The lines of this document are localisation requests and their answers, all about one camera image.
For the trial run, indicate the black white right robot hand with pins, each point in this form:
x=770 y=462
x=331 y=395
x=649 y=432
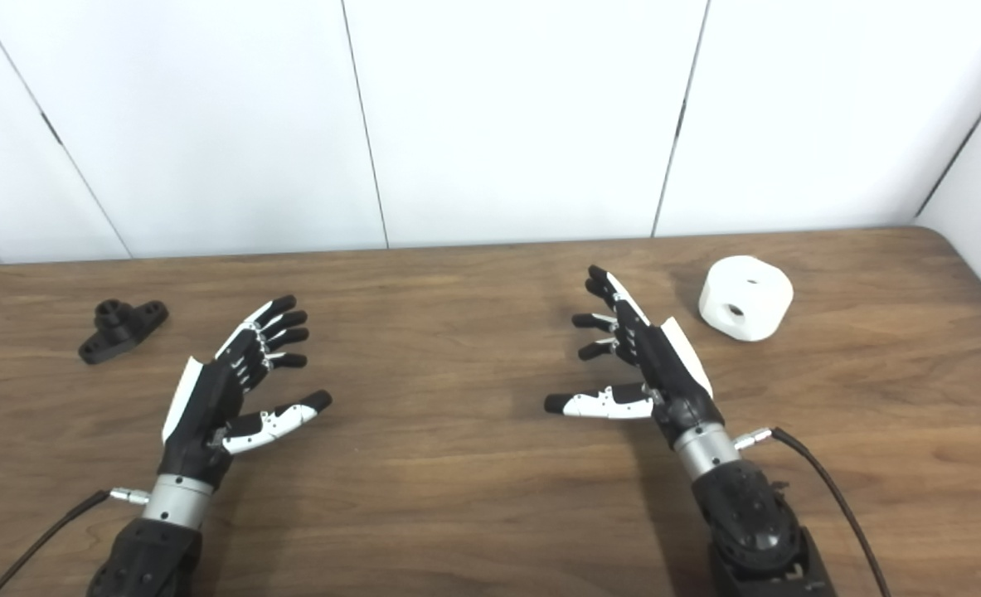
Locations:
x=672 y=377

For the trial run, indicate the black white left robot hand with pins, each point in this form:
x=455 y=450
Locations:
x=204 y=406

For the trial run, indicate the black flanged holder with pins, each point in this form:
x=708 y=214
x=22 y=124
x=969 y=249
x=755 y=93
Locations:
x=121 y=332

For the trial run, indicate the round white piece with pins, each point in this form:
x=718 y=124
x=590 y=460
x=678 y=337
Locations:
x=768 y=307

